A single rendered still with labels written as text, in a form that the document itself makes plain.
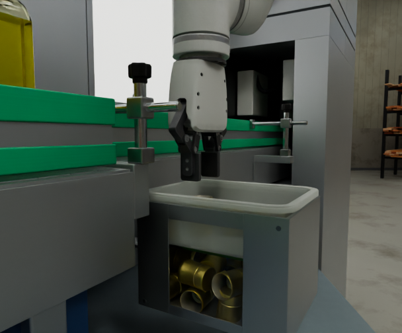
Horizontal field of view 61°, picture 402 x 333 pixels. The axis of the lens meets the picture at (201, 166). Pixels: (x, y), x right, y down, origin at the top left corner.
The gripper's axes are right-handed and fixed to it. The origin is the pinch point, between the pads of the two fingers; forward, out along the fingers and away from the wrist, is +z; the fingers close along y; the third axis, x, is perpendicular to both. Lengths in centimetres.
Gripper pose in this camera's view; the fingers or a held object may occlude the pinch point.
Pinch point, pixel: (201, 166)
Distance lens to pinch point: 51.6
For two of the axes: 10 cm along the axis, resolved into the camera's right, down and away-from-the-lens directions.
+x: 8.5, 0.5, -5.2
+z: 0.0, 10.0, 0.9
